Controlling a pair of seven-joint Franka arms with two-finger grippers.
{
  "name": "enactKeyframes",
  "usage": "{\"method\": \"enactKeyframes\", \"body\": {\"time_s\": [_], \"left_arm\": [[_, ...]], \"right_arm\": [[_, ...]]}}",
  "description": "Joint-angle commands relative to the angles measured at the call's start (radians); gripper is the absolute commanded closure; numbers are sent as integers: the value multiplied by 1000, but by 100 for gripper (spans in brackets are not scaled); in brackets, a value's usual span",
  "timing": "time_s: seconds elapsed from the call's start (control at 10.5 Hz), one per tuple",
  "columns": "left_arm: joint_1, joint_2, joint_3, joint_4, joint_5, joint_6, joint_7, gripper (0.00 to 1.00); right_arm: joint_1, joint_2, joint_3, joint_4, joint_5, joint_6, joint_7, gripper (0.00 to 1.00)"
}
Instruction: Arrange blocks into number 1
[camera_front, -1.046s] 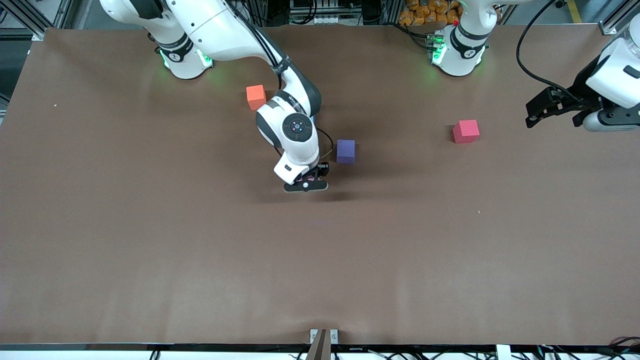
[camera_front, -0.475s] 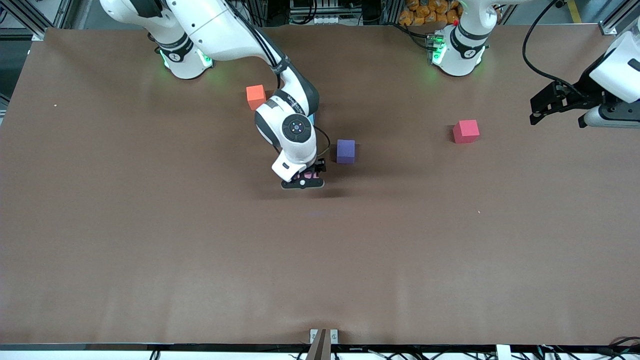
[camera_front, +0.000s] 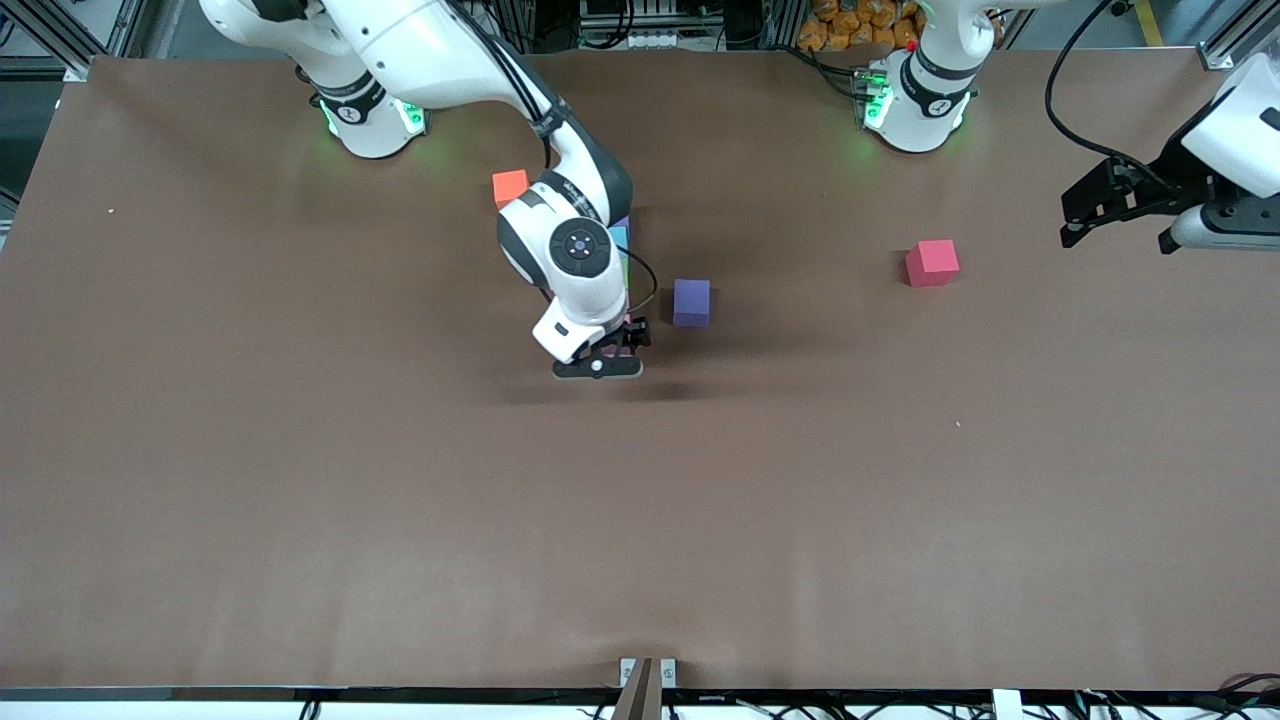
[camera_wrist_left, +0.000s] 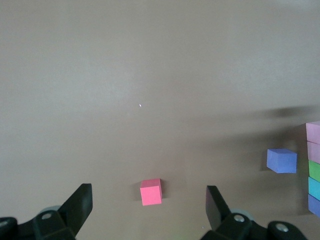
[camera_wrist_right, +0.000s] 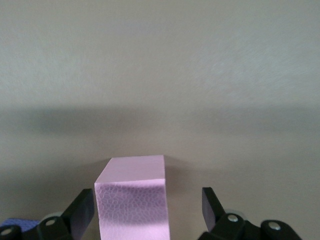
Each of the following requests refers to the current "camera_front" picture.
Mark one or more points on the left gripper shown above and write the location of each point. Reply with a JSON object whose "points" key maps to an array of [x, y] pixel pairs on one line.
{"points": [[1172, 183]]}

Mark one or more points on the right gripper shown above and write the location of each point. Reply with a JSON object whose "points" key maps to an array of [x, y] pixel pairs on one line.
{"points": [[632, 335]]}

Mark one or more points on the blue foam block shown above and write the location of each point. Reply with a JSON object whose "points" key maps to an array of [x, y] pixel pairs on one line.
{"points": [[621, 239]]}

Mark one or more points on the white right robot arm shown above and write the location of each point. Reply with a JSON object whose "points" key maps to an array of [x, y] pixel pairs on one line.
{"points": [[420, 50]]}

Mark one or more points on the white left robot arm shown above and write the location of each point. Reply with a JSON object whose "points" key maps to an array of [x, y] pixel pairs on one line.
{"points": [[925, 100]]}

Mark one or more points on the large table cover sheet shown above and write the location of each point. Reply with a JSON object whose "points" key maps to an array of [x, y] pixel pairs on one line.
{"points": [[640, 520]]}

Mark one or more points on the red foam block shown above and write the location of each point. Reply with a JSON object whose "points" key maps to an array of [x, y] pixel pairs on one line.
{"points": [[932, 262]]}

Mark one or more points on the orange foam block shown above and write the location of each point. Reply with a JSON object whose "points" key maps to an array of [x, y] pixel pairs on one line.
{"points": [[510, 186]]}

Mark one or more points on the pile of orange bags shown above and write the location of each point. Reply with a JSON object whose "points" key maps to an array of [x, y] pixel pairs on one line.
{"points": [[850, 25]]}

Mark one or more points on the white equipment rack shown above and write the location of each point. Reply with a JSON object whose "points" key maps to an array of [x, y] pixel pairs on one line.
{"points": [[635, 20]]}

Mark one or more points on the aluminium frame profile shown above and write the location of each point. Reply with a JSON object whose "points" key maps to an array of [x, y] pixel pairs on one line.
{"points": [[1235, 35], [60, 40]]}

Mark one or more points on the small grey metal bracket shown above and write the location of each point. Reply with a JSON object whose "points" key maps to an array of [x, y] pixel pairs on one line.
{"points": [[627, 668], [668, 672]]}

